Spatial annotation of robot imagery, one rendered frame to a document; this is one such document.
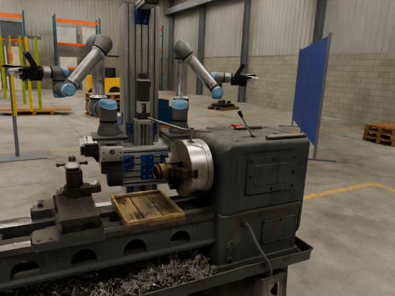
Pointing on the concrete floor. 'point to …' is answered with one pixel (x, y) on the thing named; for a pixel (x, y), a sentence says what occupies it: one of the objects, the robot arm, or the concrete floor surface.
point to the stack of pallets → (107, 98)
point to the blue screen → (311, 90)
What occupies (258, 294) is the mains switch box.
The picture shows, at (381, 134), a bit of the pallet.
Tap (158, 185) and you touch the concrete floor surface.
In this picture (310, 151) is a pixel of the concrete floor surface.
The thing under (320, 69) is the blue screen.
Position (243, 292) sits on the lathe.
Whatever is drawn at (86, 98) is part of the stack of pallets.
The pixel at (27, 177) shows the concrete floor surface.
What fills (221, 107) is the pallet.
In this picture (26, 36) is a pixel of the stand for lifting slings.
